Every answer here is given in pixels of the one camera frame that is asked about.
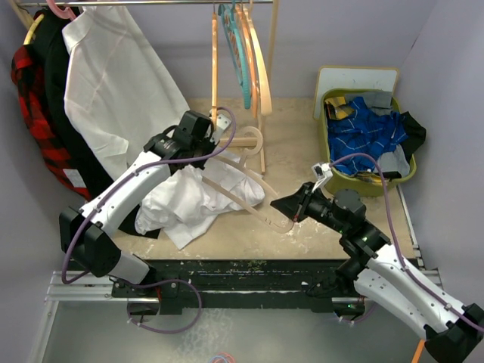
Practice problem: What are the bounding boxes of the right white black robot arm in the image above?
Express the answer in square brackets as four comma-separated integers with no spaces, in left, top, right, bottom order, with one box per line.
[271,182,483,362]

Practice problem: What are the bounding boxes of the grey cloth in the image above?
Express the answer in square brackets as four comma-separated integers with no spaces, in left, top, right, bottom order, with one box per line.
[363,90,392,110]

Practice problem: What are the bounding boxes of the light wooden hanger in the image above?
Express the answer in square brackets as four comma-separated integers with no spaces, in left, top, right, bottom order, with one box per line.
[202,126,294,234]

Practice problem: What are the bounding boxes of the wooden hanger middle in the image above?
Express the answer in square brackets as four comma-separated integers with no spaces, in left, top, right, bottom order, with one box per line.
[234,1,259,118]

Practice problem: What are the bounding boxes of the white shirt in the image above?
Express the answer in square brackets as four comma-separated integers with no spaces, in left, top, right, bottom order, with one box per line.
[135,158,265,250]
[62,6,189,179]

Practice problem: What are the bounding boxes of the wooden hanger rightmost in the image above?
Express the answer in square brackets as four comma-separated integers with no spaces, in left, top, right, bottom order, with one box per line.
[244,1,272,116]

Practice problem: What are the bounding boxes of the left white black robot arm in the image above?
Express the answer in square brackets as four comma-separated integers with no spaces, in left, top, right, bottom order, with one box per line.
[59,110,224,296]

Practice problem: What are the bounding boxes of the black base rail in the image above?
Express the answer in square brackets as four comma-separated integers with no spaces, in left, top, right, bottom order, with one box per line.
[112,259,370,317]

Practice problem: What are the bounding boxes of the pink hanger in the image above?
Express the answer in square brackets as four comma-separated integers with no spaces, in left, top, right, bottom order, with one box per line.
[46,0,81,20]

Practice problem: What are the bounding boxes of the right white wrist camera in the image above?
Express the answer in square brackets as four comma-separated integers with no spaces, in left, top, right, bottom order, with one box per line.
[312,163,333,192]

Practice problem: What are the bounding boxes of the olive green laundry basket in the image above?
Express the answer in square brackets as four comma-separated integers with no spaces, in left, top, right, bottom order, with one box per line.
[317,89,417,197]

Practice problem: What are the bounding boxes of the yellow black cloth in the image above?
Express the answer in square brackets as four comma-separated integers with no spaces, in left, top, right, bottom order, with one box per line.
[324,96,355,120]

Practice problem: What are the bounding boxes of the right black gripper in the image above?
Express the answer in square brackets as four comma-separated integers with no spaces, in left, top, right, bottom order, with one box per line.
[271,181,347,234]

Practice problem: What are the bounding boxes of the teal hanger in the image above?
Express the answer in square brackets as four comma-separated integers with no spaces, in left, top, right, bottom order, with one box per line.
[218,1,251,110]

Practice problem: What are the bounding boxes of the red black plaid shirt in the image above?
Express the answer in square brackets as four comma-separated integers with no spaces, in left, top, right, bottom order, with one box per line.
[11,45,91,200]

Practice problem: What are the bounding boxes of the white board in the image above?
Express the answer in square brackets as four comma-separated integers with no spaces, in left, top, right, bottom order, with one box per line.
[313,66,399,121]

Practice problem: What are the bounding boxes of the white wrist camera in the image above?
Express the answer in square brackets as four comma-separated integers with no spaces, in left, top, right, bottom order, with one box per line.
[312,163,333,192]
[212,113,231,144]

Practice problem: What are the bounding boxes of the hanging white shirt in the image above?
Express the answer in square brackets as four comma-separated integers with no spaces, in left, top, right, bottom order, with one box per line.
[62,6,189,179]

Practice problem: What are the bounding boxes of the black cloth in basket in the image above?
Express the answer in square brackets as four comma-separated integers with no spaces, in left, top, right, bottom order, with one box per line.
[391,111,427,163]

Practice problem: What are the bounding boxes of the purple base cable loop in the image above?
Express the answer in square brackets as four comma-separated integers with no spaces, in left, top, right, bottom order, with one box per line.
[126,275,204,334]

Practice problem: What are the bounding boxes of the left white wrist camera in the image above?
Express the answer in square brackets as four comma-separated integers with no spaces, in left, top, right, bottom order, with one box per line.
[212,113,231,144]

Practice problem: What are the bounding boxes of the yellow hanger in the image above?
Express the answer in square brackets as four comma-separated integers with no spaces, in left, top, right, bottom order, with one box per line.
[23,14,45,45]

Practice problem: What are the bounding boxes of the orange hanger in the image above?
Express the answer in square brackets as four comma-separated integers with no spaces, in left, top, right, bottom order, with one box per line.
[411,340,425,363]

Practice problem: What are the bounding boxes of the wooden hanger leftmost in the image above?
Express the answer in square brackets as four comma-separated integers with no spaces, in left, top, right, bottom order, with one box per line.
[211,11,218,126]

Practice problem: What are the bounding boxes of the hanging black shirt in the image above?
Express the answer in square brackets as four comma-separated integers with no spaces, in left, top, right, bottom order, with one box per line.
[36,9,160,239]

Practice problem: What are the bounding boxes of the blue shirt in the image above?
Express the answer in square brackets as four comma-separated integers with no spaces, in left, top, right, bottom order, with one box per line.
[327,96,408,176]

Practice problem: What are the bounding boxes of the wooden clothes rack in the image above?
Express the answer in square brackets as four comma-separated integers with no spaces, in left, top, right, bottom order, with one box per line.
[9,1,279,173]

